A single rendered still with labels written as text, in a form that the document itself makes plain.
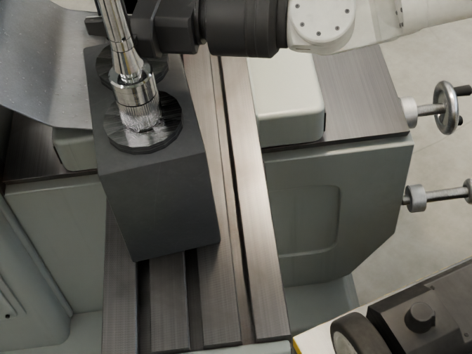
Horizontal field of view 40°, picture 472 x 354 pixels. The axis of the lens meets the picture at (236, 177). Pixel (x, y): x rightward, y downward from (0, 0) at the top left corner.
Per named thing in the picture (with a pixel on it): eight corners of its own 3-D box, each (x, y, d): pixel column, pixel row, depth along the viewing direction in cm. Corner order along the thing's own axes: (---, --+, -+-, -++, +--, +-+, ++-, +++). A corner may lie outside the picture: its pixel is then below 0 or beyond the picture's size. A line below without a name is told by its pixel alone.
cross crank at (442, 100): (451, 105, 145) (462, 66, 136) (468, 144, 138) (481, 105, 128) (382, 114, 145) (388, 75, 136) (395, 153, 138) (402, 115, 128)
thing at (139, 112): (169, 121, 71) (161, 83, 67) (130, 138, 70) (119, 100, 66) (154, 96, 74) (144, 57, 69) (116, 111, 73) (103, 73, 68)
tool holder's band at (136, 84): (161, 83, 67) (159, 76, 66) (119, 100, 66) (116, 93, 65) (144, 57, 69) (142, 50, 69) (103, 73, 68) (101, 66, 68)
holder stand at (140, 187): (192, 124, 98) (172, 20, 82) (222, 242, 85) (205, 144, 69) (114, 142, 97) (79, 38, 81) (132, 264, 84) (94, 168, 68)
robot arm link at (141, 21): (152, -56, 72) (256, -54, 70) (166, 13, 80) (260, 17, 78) (121, 15, 65) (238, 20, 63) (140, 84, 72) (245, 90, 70)
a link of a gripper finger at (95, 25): (83, 12, 70) (138, 14, 69) (91, 34, 73) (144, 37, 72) (79, 21, 69) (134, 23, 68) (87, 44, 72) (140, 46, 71)
